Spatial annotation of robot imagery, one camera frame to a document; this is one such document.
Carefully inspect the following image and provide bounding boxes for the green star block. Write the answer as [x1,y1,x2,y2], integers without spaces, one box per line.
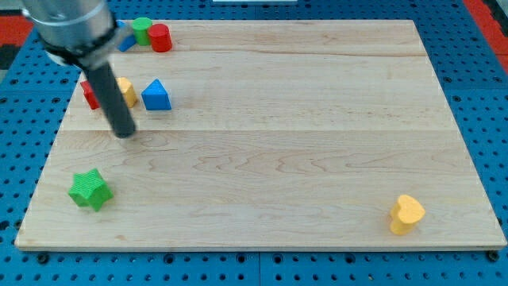
[68,168,114,212]

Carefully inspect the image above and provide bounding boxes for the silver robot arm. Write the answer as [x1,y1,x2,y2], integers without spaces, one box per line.
[21,0,132,70]

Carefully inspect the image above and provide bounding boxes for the red cylinder block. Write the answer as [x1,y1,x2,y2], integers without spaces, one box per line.
[148,24,172,52]

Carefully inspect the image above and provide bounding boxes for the yellow heart block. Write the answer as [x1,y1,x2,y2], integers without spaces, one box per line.
[390,195,425,235]

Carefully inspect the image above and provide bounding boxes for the wooden board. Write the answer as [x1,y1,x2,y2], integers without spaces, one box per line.
[15,20,506,252]

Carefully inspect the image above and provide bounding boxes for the red block behind rod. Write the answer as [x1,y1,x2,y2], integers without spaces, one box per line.
[80,80,100,110]

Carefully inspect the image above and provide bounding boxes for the yellow hexagon block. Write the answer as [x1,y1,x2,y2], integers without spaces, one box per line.
[116,77,137,108]

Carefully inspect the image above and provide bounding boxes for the blue triangle block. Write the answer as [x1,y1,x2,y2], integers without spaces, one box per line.
[141,79,171,110]

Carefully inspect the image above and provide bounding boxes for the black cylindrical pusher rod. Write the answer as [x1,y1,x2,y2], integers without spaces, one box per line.
[83,62,136,138]

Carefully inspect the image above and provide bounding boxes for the blue block behind arm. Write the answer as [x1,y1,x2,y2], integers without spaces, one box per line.
[116,20,137,52]

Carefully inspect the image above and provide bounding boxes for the green cylinder block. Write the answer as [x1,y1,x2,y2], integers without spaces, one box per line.
[131,17,152,46]

